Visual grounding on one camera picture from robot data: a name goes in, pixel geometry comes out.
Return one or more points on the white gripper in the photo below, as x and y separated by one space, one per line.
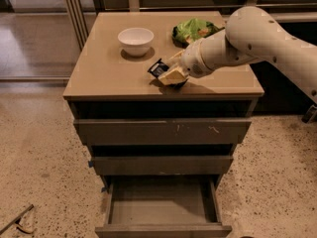
194 60

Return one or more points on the dark rxbar blueberry bar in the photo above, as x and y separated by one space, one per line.
158 68

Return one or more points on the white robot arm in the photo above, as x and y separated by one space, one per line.
250 35

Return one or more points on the grey drawer cabinet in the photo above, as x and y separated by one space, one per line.
107 83

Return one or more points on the grey middle drawer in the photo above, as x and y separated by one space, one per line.
161 166

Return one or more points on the grey drawer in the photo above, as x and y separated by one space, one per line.
162 207
180 131
161 166

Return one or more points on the grey top drawer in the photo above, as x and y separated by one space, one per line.
180 131

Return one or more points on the grey bottom drawer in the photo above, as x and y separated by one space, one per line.
162 207

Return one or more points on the green chip bag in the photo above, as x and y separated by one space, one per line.
189 31

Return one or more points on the white ceramic bowl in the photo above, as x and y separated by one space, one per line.
136 42

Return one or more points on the dark object on floor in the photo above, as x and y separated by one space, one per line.
310 115

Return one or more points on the metal window frame post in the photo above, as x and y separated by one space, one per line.
77 20

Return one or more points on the floor tool with handle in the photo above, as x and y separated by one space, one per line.
16 222

